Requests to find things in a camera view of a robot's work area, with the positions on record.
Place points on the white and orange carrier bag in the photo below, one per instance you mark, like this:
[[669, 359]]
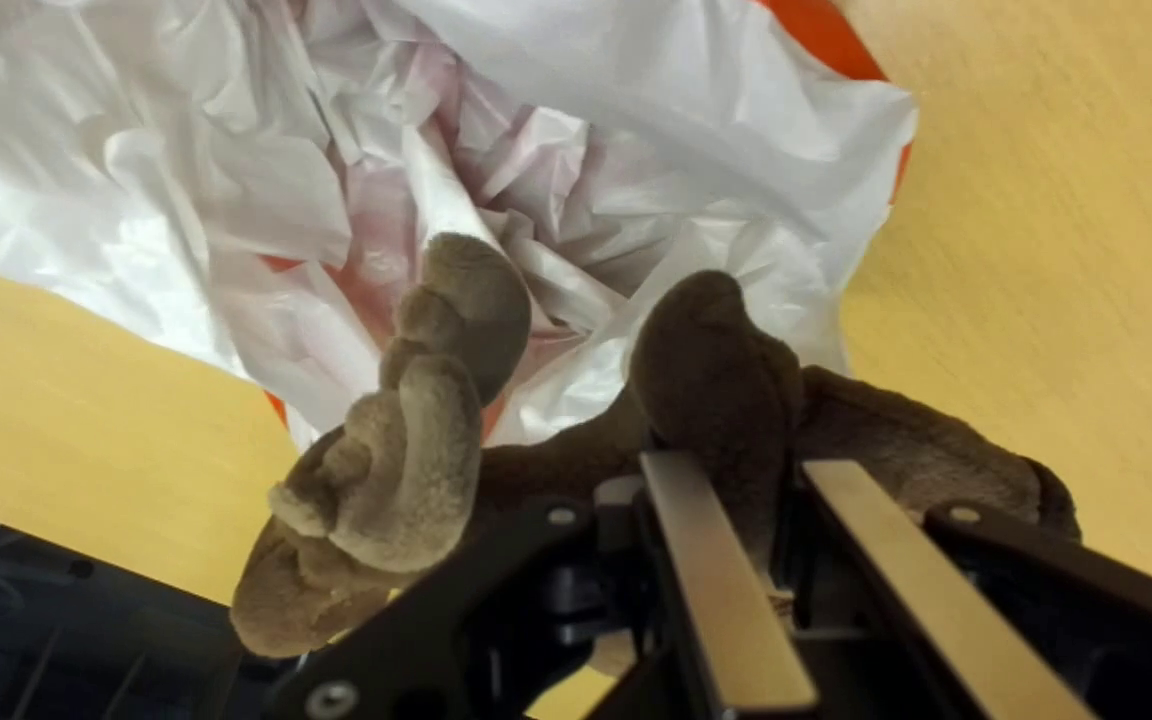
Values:
[[236, 170]]

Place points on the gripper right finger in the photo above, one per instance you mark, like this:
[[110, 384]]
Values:
[[1036, 600]]

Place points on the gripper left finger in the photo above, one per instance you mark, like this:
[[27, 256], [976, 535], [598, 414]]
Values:
[[496, 620]]

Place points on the brown plush toy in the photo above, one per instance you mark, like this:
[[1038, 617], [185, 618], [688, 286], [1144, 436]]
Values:
[[406, 470]]

